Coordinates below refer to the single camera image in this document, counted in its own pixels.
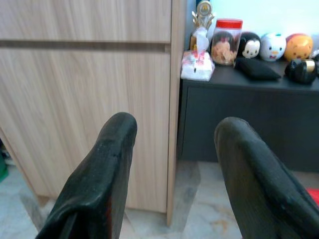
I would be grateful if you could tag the white duck plush ball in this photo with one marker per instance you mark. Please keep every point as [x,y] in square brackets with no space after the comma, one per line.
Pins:
[272,46]

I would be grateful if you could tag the red plastic stool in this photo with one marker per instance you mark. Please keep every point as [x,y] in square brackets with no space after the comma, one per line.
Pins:
[314,195]

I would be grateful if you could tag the black and gold tape dispenser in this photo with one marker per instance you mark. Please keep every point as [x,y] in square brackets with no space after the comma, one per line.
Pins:
[297,71]

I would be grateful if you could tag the gold and blue trophy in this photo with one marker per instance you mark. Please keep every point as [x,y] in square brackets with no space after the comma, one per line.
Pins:
[204,12]

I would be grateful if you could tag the orange bear plush ball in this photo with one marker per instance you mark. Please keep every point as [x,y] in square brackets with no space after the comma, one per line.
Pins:
[297,47]

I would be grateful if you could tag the pink white tissue pack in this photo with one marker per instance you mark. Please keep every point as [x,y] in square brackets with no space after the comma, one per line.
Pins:
[194,71]

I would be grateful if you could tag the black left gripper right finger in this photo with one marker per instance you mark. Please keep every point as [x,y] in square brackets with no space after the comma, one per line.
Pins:
[254,189]

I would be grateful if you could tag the light wooden cabinet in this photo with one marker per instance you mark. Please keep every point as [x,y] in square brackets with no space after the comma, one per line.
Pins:
[74,87]

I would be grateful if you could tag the black fabric pouch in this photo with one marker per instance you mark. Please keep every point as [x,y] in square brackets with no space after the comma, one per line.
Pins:
[256,69]

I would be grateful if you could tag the clear jar with red lid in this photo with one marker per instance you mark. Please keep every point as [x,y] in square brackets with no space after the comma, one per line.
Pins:
[228,24]

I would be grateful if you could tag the black low sideboard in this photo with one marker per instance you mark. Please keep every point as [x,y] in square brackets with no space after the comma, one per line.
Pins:
[249,112]

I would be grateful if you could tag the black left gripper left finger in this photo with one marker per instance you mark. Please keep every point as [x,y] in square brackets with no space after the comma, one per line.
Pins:
[104,174]

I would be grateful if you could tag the green plastic object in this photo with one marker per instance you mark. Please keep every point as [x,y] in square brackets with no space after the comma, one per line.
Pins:
[3,169]

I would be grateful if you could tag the black mouse plush ball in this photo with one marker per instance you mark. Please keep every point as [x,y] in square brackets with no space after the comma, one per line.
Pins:
[250,46]

